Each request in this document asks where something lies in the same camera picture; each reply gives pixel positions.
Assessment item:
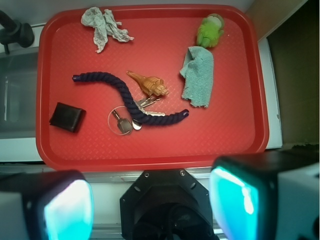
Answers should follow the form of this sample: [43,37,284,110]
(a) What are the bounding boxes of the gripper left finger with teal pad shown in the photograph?
[0,170,94,240]

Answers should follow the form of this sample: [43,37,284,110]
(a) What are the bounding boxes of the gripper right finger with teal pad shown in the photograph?
[209,150,320,240]

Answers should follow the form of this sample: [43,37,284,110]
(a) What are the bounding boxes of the black leather wallet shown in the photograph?
[49,102,87,133]

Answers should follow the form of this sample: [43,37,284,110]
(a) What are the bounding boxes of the light blue cloth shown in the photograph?
[179,46,214,108]

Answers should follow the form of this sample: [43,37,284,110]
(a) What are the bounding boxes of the red plastic tray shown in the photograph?
[36,5,269,172]

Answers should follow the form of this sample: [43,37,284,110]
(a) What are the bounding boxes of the grey sink basin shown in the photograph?
[0,47,39,139]

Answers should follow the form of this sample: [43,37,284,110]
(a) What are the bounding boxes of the tan conch seashell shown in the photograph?
[126,70,169,97]

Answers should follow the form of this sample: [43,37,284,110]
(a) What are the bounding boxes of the brown cardboard panel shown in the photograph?
[246,0,320,148]

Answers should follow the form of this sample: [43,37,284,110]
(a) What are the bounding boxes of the green plush toy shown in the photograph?
[196,13,225,48]

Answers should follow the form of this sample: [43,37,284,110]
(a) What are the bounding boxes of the grey faucet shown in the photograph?
[0,10,35,55]

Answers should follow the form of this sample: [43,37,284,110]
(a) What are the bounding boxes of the silver keys on ring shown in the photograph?
[107,97,165,136]

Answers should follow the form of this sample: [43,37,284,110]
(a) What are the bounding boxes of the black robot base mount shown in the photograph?
[119,169,219,240]

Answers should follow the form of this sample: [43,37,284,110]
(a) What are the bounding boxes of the dark blue rope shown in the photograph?
[72,71,190,126]

